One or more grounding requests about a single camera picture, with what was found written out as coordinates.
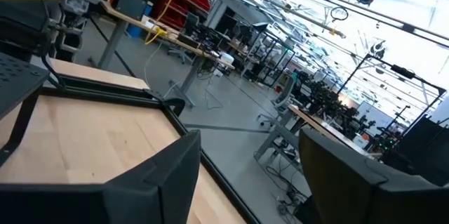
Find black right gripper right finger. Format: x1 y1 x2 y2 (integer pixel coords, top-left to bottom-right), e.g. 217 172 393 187
298 127 389 224

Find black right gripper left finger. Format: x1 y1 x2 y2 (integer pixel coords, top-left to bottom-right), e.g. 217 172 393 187
102 129 202 224

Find black monitor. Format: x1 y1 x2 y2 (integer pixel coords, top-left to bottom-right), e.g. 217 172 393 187
396 114 449 186

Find grey office chair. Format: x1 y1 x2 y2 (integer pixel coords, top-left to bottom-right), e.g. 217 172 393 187
256 75 296 129

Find white container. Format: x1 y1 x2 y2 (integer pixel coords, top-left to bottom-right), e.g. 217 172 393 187
219 52 235 65

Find long wooden workbench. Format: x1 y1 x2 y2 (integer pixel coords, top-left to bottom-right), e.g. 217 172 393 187
98 0 236 110

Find blue bin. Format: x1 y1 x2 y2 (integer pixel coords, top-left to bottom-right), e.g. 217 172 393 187
126 23 144 39

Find black perforated metal shelf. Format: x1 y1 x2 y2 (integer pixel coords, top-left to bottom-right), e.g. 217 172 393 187
0 51 51 167

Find black frame robot cell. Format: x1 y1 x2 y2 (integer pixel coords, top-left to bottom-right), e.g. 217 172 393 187
335 53 448 137

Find yellow cable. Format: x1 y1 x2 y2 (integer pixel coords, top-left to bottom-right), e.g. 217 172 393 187
145 0 192 46

